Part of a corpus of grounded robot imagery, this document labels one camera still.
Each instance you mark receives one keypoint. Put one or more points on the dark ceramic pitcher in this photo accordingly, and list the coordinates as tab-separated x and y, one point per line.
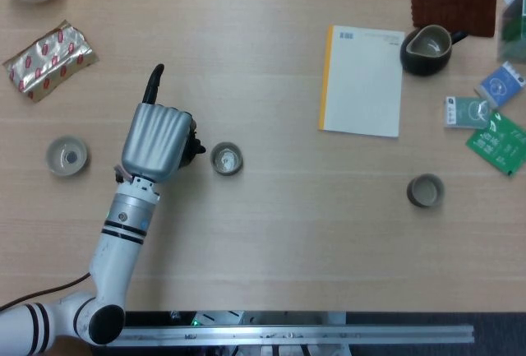
425	49

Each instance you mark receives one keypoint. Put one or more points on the clear green tea box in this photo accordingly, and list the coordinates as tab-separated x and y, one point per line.
513	31

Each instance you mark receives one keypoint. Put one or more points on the black cast iron teapot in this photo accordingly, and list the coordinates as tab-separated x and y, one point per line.
200	148

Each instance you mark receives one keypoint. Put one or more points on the dark ceramic teacup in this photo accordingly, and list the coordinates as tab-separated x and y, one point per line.
227	159
425	190

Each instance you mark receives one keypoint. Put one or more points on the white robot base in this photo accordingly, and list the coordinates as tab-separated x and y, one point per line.
218	317

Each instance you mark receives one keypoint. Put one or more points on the white notebook yellow spine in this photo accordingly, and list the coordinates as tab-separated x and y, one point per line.
363	84

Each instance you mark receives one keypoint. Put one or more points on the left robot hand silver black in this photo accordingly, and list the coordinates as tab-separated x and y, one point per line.
156	142

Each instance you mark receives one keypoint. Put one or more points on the green tea packet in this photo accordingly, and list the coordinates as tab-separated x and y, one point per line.
499	146

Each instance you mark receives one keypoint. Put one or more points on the grey-green tea sachet box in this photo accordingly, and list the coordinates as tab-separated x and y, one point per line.
464	112

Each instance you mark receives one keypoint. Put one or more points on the aluminium rail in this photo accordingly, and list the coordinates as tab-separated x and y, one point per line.
287	335

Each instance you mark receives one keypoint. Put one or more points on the brown round stool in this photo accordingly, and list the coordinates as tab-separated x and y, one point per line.
70	349

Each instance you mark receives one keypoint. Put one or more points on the gold foil packet red prints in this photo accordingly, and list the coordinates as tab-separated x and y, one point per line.
49	60

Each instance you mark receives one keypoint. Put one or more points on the blue tea sachet box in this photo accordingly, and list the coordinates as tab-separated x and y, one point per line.
499	86

